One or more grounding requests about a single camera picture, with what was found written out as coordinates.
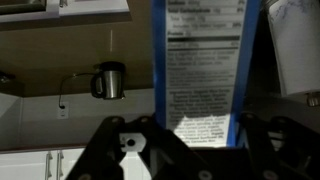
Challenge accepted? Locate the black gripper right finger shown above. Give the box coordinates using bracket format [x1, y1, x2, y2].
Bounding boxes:
[238, 113, 320, 180]

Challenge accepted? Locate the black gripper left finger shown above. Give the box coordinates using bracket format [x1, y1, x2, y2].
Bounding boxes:
[66, 113, 168, 180]

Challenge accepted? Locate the blue snack box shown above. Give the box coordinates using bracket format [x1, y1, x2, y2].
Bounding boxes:
[151, 0, 262, 147]

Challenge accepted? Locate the steel travel mug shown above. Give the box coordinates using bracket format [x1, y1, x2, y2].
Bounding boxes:
[90, 61, 126, 100]

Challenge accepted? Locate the white lower cabinet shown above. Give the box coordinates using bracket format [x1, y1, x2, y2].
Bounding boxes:
[0, 146, 153, 180]

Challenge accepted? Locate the white cabinet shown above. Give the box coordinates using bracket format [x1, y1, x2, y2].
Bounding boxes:
[0, 146, 153, 180]
[0, 0, 129, 23]

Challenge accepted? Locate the white paper towel roll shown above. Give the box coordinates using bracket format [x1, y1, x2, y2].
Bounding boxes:
[265, 0, 320, 96]

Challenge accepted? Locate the white upper cabinet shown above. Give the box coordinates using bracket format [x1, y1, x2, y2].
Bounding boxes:
[0, 0, 129, 23]

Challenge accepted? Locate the white wall outlet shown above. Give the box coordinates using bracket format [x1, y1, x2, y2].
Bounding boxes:
[57, 102, 69, 119]

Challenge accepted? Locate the black power cable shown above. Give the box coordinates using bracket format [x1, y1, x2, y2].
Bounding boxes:
[58, 72, 101, 110]

